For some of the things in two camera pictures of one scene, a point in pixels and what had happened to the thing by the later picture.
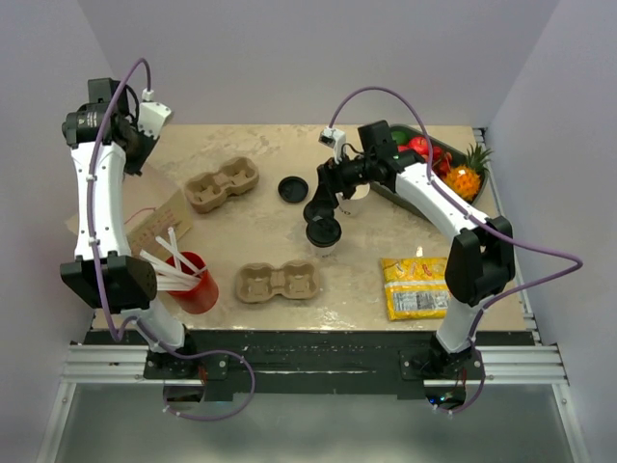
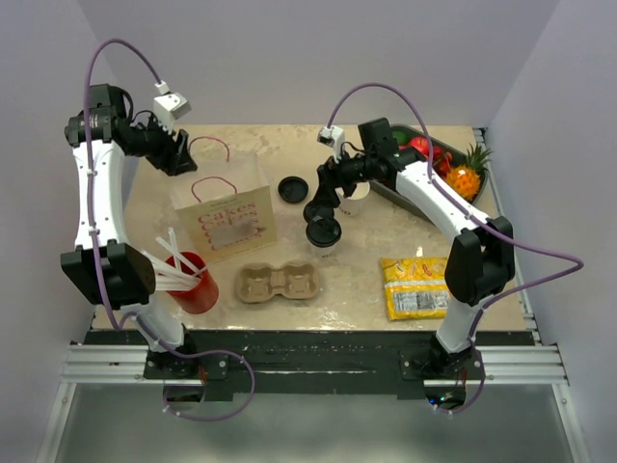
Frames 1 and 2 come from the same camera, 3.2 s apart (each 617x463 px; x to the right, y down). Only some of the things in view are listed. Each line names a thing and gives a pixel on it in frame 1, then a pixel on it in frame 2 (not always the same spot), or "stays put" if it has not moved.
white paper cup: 323,235 stays put
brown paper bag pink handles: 172,214 -> 225,202
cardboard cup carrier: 261,283 stays put
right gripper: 331,181 -> 331,176
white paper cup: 359,202 stays put
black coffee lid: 314,213 stays put
